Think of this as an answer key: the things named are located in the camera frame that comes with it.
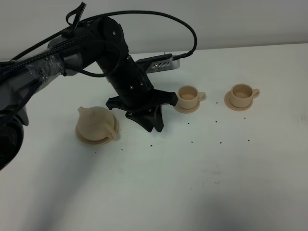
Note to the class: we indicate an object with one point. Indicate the beige cup saucer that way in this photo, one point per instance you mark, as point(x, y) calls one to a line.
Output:
point(187, 105)
point(237, 104)

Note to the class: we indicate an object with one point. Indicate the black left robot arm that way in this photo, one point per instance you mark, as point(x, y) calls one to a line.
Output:
point(100, 41)

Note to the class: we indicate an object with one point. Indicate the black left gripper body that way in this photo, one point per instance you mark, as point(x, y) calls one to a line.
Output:
point(127, 78)

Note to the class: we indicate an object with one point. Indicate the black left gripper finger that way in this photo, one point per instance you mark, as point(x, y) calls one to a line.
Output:
point(160, 97)
point(149, 118)

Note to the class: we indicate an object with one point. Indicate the beige teacup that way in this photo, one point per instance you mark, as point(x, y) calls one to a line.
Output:
point(191, 91)
point(244, 91)

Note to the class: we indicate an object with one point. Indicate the beige right teacup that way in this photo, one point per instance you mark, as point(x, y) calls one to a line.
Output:
point(244, 91)

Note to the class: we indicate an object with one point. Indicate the beige left cup saucer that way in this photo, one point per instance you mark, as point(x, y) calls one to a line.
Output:
point(187, 105)

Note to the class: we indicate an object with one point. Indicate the beige right cup saucer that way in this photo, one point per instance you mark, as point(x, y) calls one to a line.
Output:
point(237, 104)

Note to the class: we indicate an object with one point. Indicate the beige teapot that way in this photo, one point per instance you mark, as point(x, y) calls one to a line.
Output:
point(92, 116)

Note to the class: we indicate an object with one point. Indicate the beige teapot saucer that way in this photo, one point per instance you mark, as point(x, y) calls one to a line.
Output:
point(98, 134)

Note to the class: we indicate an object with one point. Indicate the beige left teacup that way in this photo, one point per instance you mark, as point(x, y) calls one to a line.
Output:
point(191, 91)

